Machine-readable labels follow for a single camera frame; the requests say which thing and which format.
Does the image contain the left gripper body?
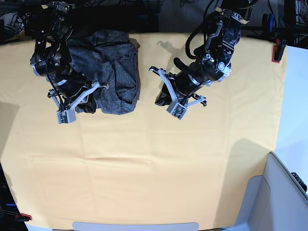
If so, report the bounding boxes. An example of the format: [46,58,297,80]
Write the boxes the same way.
[149,66,207,104]

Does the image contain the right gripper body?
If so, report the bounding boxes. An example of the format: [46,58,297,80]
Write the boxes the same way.
[47,74,107,112]

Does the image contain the grey long-sleeve shirt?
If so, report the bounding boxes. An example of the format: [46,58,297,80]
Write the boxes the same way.
[67,30,140,115]

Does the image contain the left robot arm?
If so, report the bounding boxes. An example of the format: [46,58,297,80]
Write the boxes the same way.
[155,0,256,106]

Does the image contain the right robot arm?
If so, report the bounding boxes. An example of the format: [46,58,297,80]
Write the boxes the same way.
[30,1,96,114]

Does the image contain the yellow table cloth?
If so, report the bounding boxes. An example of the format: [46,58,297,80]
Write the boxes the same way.
[0,33,288,230]

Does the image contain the red black clamp right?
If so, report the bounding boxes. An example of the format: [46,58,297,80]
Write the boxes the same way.
[272,38,286,63]

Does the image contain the red black clamp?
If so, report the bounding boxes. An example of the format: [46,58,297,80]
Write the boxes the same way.
[272,38,286,63]
[14,213,32,222]

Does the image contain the grey plate at table edge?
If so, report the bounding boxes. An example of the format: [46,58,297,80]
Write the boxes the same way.
[72,222,199,231]

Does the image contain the red black clamp left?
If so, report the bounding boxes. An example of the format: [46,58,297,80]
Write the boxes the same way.
[14,213,32,222]

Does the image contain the white cardboard box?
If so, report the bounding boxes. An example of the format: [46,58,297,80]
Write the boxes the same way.
[233,153,308,231]

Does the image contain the black remote on box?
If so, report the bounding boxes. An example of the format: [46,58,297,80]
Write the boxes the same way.
[291,172,308,192]

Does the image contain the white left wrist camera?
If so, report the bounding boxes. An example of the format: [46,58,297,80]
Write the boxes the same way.
[167,102,188,120]

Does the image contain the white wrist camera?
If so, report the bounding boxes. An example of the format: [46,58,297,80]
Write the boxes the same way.
[56,109,76,124]
[167,102,188,120]

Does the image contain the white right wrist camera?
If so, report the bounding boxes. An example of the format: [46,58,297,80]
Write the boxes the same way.
[56,109,76,124]

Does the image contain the blue handled tool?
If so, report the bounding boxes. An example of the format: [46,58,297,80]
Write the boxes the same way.
[262,13,275,34]

